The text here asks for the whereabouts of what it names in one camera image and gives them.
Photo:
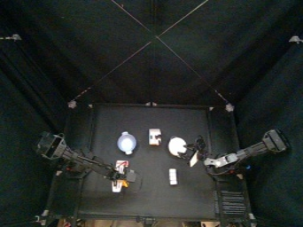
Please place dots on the white and yellow toy squash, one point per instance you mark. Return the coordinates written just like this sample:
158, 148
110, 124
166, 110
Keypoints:
117, 186

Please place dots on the white round plate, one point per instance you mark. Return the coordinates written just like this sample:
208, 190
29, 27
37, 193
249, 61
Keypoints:
176, 145

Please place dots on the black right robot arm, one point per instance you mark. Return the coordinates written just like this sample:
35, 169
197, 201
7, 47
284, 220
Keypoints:
253, 150

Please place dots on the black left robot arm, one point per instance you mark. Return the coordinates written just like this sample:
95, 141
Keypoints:
79, 157

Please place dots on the cream paper tag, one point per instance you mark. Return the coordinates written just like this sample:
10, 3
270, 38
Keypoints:
194, 159

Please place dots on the red and white carton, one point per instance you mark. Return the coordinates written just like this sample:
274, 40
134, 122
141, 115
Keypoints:
121, 165

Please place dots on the white rectangular block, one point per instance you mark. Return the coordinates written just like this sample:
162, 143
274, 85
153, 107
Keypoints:
173, 176

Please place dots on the blue and white bowl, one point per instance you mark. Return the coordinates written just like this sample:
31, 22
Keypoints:
127, 143

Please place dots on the grey metal frame bracket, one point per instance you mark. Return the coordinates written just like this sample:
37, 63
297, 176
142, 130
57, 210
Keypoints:
71, 103
14, 37
151, 103
296, 39
229, 107

